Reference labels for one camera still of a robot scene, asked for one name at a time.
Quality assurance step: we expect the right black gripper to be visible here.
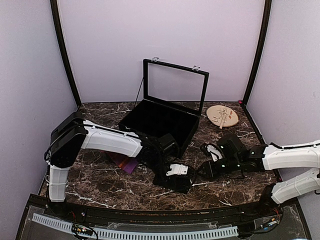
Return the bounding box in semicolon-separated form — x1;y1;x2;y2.
196;156;242;180

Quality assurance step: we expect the purple orange striped sock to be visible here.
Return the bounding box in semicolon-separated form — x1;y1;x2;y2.
107;152;139;174

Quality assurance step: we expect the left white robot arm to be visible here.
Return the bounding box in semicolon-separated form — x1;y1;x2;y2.
44;112;196;218

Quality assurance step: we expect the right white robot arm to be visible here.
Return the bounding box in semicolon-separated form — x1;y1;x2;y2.
198;134;320;217

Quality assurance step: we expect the black display case box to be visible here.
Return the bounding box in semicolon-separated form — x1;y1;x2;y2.
118;58;210;159

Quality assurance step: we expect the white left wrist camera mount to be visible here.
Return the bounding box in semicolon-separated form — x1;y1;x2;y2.
166;164;189;176

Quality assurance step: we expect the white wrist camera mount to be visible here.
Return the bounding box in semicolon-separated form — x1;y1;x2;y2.
203;144;223;162
166;164;189;176

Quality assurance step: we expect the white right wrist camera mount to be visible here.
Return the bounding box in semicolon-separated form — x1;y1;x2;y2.
203;144;223;162

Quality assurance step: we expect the white slotted cable duct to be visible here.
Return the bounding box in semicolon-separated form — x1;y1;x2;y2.
31;213;239;240

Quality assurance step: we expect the black right frame post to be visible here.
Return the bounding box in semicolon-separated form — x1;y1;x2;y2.
242;0;273;107

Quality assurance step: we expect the black frame post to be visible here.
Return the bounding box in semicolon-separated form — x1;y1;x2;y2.
50;0;82;108
242;0;273;107

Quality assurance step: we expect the black left frame post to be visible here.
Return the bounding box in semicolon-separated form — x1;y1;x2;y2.
50;0;82;108

